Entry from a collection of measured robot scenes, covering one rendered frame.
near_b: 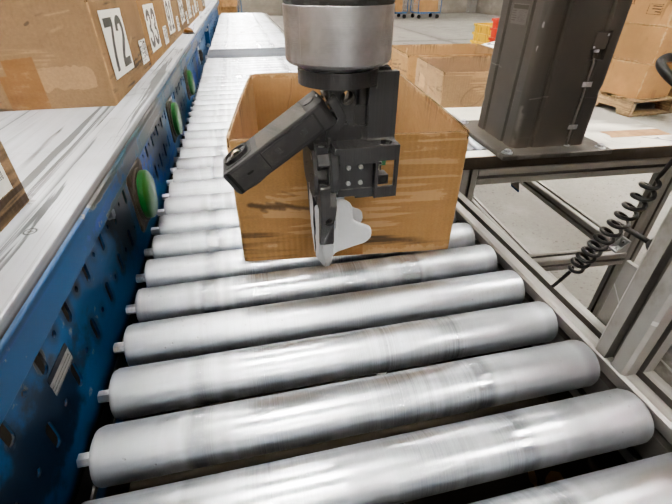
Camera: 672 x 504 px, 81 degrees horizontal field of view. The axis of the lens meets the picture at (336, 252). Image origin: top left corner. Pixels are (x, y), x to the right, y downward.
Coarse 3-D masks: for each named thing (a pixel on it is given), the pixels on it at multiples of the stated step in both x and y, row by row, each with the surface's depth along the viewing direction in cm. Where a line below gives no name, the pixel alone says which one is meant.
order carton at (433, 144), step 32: (256, 96) 79; (288, 96) 80; (416, 96) 67; (256, 128) 80; (416, 128) 68; (448, 128) 54; (288, 160) 47; (416, 160) 49; (448, 160) 49; (256, 192) 49; (288, 192) 49; (416, 192) 51; (448, 192) 52; (256, 224) 51; (288, 224) 52; (384, 224) 53; (416, 224) 54; (448, 224) 55; (256, 256) 54; (288, 256) 55
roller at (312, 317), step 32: (384, 288) 50; (416, 288) 50; (448, 288) 50; (480, 288) 50; (512, 288) 51; (160, 320) 45; (192, 320) 45; (224, 320) 45; (256, 320) 45; (288, 320) 46; (320, 320) 46; (352, 320) 47; (384, 320) 48; (416, 320) 50; (128, 352) 43; (160, 352) 43; (192, 352) 44
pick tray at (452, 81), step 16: (432, 64) 139; (448, 64) 139; (464, 64) 140; (480, 64) 141; (416, 80) 139; (432, 80) 124; (448, 80) 116; (464, 80) 116; (480, 80) 116; (432, 96) 125; (448, 96) 118; (464, 96) 119; (480, 96) 119
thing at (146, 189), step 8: (144, 176) 56; (144, 184) 55; (152, 184) 58; (144, 192) 55; (152, 192) 58; (144, 200) 55; (152, 200) 57; (144, 208) 56; (152, 208) 57; (152, 216) 58
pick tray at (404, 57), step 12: (396, 48) 164; (408, 48) 164; (420, 48) 165; (432, 48) 166; (444, 48) 166; (456, 48) 167; (468, 48) 168; (480, 48) 164; (492, 48) 155; (396, 60) 154; (408, 60) 141; (408, 72) 143
